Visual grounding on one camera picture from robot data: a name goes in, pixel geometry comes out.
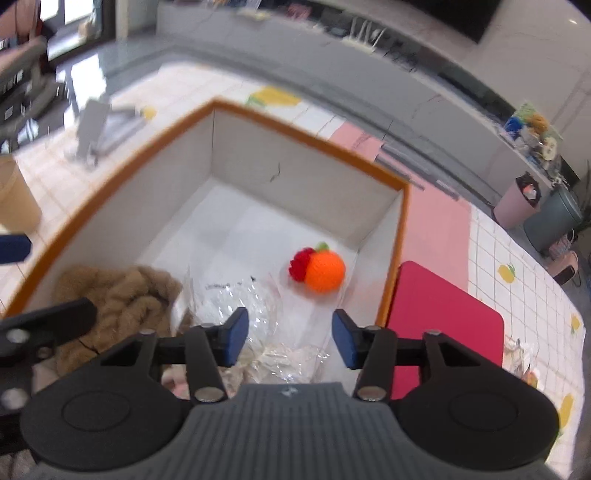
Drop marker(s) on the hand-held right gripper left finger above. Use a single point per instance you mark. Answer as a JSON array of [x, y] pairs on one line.
[[233, 337]]

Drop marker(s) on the orange crochet fruit toy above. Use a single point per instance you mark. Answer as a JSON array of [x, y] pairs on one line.
[[325, 272]]

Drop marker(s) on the brown fluffy scarf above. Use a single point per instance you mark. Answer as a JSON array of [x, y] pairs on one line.
[[124, 295]]

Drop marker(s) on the white router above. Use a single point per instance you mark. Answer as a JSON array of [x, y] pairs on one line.
[[364, 41]]

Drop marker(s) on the pink trash bin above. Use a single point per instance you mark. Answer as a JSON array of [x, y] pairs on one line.
[[512, 207]]

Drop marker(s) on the blue tissue pack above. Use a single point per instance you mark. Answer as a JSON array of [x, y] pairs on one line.
[[515, 127]]

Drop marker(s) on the black wall television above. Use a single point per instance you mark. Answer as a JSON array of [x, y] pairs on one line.
[[461, 16]]

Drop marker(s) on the brown teddy bear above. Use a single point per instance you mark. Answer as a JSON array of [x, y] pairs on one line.
[[538, 122]]

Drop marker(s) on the brown paper bucket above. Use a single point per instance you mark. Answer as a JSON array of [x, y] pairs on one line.
[[16, 198]]

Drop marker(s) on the grey trash bin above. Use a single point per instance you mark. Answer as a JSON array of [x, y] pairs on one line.
[[551, 221]]

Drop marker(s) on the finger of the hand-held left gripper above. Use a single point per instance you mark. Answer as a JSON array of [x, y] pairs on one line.
[[51, 321], [14, 248]]

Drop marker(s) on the orange cardboard box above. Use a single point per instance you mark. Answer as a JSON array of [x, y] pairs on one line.
[[286, 184]]

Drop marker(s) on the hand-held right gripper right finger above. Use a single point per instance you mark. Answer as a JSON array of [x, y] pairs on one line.
[[346, 339]]

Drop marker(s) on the small pink bag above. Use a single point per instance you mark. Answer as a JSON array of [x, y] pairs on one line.
[[565, 265]]

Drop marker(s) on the red cube box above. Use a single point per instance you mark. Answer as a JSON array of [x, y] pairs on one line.
[[438, 304]]

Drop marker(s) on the clear plastic bag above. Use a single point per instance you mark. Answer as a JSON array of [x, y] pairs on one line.
[[258, 300]]

